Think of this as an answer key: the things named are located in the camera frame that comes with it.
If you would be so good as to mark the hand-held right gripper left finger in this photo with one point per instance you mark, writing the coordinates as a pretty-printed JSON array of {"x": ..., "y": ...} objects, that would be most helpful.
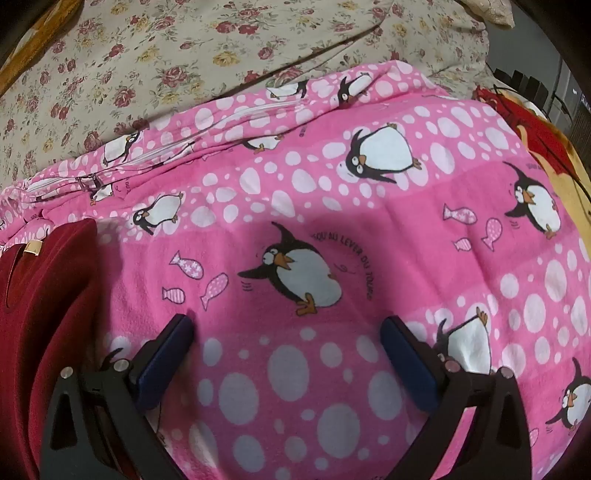
[{"x": 162, "y": 364}]

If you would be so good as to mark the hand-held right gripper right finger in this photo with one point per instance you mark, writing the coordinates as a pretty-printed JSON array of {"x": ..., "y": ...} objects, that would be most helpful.
[{"x": 407, "y": 369}]

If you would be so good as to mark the dark red garment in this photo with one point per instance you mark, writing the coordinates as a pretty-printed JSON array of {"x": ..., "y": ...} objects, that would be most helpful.
[{"x": 37, "y": 300}]

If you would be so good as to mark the pink penguin print blanket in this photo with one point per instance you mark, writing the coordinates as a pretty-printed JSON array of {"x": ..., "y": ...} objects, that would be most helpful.
[{"x": 369, "y": 258}]

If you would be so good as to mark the red yellow printed blanket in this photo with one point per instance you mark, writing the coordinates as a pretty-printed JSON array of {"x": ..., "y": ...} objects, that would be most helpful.
[{"x": 568, "y": 184}]

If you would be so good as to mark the floral bed sheet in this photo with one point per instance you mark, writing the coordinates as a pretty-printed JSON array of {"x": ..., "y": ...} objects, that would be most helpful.
[{"x": 138, "y": 69}]

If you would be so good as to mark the grey furniture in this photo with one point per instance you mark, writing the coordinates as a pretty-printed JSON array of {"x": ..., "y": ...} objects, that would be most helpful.
[{"x": 531, "y": 87}]

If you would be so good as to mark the orange checkered cushion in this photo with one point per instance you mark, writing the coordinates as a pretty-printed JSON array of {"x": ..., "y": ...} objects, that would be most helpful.
[{"x": 27, "y": 41}]

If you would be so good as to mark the floral pillow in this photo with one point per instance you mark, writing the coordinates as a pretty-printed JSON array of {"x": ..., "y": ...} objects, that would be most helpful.
[{"x": 485, "y": 9}]

